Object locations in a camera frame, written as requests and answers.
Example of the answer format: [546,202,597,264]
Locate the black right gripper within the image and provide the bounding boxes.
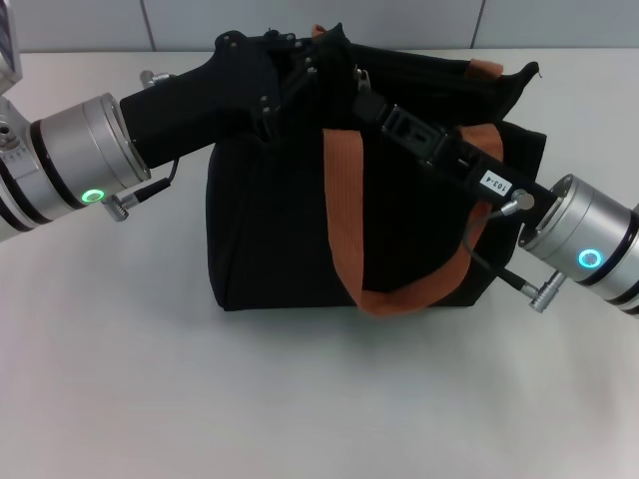
[350,91,556,207]

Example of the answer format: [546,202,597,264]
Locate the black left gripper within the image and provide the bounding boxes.
[119,29,321,171]

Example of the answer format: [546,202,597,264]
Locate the black food bag orange handles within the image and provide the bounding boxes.
[203,22,550,318]

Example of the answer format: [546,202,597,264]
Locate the grey right gripper cable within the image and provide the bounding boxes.
[460,187,566,316]

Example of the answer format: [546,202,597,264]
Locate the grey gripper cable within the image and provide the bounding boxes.
[460,187,566,316]
[101,70,180,221]

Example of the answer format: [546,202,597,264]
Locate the grey left gripper cable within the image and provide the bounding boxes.
[101,70,180,221]

